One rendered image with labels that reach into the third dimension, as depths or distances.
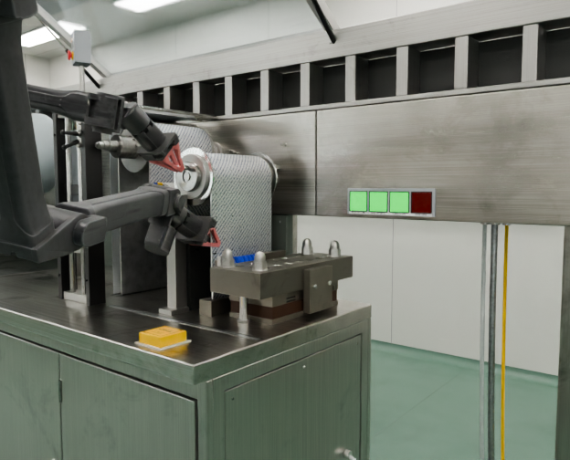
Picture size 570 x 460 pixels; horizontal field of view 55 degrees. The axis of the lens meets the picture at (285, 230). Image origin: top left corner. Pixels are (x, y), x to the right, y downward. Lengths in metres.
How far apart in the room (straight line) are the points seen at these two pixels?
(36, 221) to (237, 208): 0.74
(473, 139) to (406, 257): 2.73
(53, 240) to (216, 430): 0.51
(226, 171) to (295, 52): 0.44
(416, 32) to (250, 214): 0.63
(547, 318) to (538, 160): 2.53
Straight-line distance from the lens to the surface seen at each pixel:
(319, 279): 1.38
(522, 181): 1.32
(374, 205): 1.45
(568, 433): 1.58
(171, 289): 1.44
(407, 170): 1.42
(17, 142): 0.75
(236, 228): 1.44
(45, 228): 0.81
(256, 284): 1.23
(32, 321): 1.51
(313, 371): 1.35
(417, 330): 4.09
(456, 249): 3.88
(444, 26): 1.44
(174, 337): 1.16
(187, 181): 1.41
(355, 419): 1.57
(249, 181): 1.48
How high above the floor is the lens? 1.23
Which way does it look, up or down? 5 degrees down
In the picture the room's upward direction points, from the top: straight up
